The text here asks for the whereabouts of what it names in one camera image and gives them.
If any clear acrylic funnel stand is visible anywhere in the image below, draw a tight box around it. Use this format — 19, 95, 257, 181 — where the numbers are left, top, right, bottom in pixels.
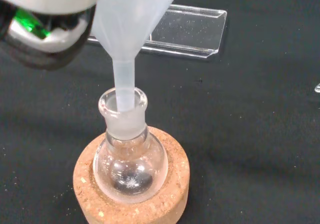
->
86, 4, 228, 61

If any glass round-bottom flask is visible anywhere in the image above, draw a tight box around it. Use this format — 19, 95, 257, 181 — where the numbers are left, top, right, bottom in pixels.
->
92, 87, 169, 205

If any black bench cloth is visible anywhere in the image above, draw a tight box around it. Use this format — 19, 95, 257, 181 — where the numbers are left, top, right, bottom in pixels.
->
0, 0, 320, 224

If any cork ring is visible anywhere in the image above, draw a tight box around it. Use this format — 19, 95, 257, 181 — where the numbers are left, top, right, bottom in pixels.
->
72, 126, 191, 224

